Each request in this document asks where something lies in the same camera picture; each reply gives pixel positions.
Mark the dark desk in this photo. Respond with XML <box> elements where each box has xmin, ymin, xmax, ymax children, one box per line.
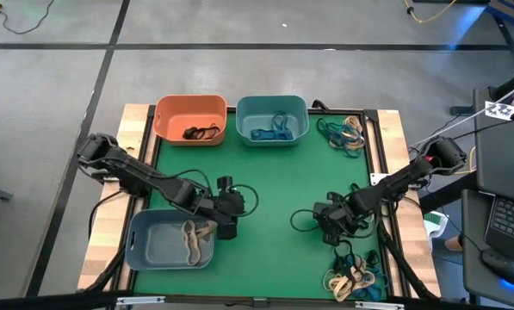
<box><xmin>461</xmin><ymin>189</ymin><xmax>514</xmax><ymax>309</ymax></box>

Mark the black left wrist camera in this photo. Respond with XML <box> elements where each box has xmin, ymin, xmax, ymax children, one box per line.
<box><xmin>229</xmin><ymin>188</ymin><xmax>247</xmax><ymax>216</ymax></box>

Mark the blue-grey plastic basket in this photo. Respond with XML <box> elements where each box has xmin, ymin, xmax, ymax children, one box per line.
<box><xmin>125</xmin><ymin>208</ymin><xmax>216</xmax><ymax>271</ymax></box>

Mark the black laptop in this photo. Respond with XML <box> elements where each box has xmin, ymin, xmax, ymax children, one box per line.
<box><xmin>483</xmin><ymin>195</ymin><xmax>514</xmax><ymax>269</ymax></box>

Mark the dark teal rubber band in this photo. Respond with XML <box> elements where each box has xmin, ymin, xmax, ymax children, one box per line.
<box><xmin>256</xmin><ymin>130</ymin><xmax>293</xmax><ymax>142</ymax></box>

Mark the black rig crossbar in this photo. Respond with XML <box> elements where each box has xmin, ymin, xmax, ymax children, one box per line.
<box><xmin>0</xmin><ymin>291</ymin><xmax>514</xmax><ymax>310</ymax></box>

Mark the blue metal cart frame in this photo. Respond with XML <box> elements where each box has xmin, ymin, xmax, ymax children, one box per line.
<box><xmin>487</xmin><ymin>0</ymin><xmax>514</xmax><ymax>32</ymax></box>

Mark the dark blue cloth garment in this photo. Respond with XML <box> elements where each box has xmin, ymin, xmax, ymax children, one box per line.
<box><xmin>334</xmin><ymin>239</ymin><xmax>356</xmax><ymax>264</ymax></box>

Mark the black computer mouse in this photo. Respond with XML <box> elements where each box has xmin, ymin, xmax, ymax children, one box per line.
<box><xmin>481</xmin><ymin>248</ymin><xmax>514</xmax><ymax>287</ymax></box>

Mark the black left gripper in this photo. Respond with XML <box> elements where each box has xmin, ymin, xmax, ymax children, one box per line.
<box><xmin>204</xmin><ymin>175</ymin><xmax>239</xmax><ymax>241</ymax></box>

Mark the long tan rubber band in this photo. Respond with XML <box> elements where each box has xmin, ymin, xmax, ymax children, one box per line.
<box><xmin>181</xmin><ymin>220</ymin><xmax>203</xmax><ymax>266</ymax></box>

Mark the silver bracket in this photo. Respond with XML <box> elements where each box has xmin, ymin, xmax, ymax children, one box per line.
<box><xmin>354</xmin><ymin>300</ymin><xmax>406</xmax><ymax>310</ymax></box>
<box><xmin>115</xmin><ymin>294</ymin><xmax>166</xmax><ymax>307</ymax></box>

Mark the orange plastic basket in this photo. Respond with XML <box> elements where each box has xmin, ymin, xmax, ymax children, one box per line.
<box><xmin>152</xmin><ymin>94</ymin><xmax>229</xmax><ymax>147</ymax></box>

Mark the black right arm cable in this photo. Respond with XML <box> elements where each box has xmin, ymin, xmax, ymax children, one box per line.
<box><xmin>289</xmin><ymin>208</ymin><xmax>326</xmax><ymax>234</ymax></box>

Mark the white and green object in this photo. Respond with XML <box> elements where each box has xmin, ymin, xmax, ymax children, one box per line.
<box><xmin>423</xmin><ymin>210</ymin><xmax>449</xmax><ymax>240</ymax></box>

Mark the black floor cable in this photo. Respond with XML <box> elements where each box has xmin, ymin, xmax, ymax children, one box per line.
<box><xmin>0</xmin><ymin>0</ymin><xmax>56</xmax><ymax>35</ymax></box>

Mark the white printed tag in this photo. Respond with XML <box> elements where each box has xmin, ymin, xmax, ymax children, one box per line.
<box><xmin>484</xmin><ymin>100</ymin><xmax>514</xmax><ymax>122</ymax></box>

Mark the grey desk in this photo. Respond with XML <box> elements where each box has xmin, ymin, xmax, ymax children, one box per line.
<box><xmin>473</xmin><ymin>85</ymin><xmax>514</xmax><ymax>204</ymax></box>

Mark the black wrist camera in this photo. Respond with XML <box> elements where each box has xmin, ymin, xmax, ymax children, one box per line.
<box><xmin>313</xmin><ymin>201</ymin><xmax>331</xmax><ymax>233</ymax></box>
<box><xmin>229</xmin><ymin>188</ymin><xmax>247</xmax><ymax>216</ymax></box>

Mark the black cable connector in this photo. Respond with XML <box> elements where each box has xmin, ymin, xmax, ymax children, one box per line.
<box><xmin>311</xmin><ymin>98</ymin><xmax>331</xmax><ymax>114</ymax></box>

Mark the blue rubber band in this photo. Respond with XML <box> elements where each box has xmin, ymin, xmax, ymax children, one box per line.
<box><xmin>251</xmin><ymin>128</ymin><xmax>279</xmax><ymax>142</ymax></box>
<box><xmin>331</xmin><ymin>135</ymin><xmax>366</xmax><ymax>158</ymax></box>
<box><xmin>273</xmin><ymin>111</ymin><xmax>294</xmax><ymax>141</ymax></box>
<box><xmin>353</xmin><ymin>275</ymin><xmax>389</xmax><ymax>302</ymax></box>
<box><xmin>342</xmin><ymin>253</ymin><xmax>361</xmax><ymax>270</ymax></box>

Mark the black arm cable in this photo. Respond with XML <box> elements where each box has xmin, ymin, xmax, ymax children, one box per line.
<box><xmin>289</xmin><ymin>208</ymin><xmax>326</xmax><ymax>234</ymax></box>
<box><xmin>232</xmin><ymin>183</ymin><xmax>260</xmax><ymax>218</ymax></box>

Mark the silver rod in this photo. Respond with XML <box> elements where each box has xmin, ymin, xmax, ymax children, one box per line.
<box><xmin>411</xmin><ymin>76</ymin><xmax>514</xmax><ymax>147</ymax></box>

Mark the black cable bundle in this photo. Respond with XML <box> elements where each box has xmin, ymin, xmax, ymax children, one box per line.
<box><xmin>84</xmin><ymin>189</ymin><xmax>131</xmax><ymax>294</ymax></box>
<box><xmin>379</xmin><ymin>214</ymin><xmax>439</xmax><ymax>301</ymax></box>

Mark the yellow floor cable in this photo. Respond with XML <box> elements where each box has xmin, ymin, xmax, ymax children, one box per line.
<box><xmin>402</xmin><ymin>0</ymin><xmax>459</xmax><ymax>25</ymax></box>

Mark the teal plastic basket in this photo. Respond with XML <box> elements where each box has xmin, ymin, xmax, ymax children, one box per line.
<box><xmin>235</xmin><ymin>95</ymin><xmax>311</xmax><ymax>148</ymax></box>

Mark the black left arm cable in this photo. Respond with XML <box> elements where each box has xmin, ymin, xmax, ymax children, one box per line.
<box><xmin>232</xmin><ymin>183</ymin><xmax>260</xmax><ymax>218</ymax></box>

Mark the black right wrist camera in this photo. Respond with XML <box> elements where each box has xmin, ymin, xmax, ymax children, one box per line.
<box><xmin>313</xmin><ymin>201</ymin><xmax>331</xmax><ymax>233</ymax></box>

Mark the tan object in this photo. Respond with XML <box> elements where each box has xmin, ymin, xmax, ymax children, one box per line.
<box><xmin>444</xmin><ymin>234</ymin><xmax>465</xmax><ymax>253</ymax></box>

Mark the green table mat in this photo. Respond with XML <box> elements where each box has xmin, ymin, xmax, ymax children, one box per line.
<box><xmin>133</xmin><ymin>112</ymin><xmax>390</xmax><ymax>299</ymax></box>

